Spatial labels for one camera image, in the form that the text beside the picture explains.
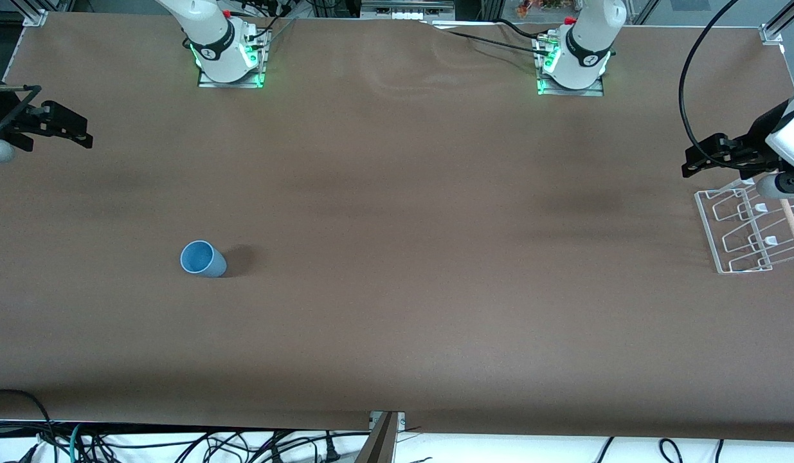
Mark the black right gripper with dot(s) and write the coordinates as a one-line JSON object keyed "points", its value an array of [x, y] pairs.
{"points": [[22, 119]]}

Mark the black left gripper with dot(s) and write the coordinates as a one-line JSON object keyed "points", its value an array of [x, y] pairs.
{"points": [[754, 146]]}

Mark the light blue plastic cup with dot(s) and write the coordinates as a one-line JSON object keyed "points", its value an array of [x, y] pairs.
{"points": [[207, 260]]}

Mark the orange red background clutter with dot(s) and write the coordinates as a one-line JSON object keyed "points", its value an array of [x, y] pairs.
{"points": [[538, 6]]}

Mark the white power strip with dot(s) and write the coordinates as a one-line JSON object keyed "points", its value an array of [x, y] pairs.
{"points": [[406, 9]]}

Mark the aluminium frame post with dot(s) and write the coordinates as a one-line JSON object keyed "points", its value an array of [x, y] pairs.
{"points": [[779, 26], [35, 13]]}

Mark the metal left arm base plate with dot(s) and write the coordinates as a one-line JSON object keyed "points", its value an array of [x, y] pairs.
{"points": [[596, 92]]}

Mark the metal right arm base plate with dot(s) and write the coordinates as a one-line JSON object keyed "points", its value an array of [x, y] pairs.
{"points": [[207, 83]]}

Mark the metal table leg bracket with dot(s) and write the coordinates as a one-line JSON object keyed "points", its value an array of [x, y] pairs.
{"points": [[380, 440]]}

